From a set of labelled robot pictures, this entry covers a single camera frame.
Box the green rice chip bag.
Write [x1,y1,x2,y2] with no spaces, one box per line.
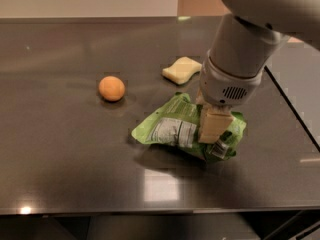
[131,92,246,162]

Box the yellow sponge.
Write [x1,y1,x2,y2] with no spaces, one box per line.
[162,57,201,85]

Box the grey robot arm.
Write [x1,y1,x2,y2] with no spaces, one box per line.
[197,0,320,144]

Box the grey side table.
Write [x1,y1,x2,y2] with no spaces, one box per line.
[267,39,320,146]

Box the orange fruit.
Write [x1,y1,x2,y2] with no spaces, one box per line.
[98,76,125,102]

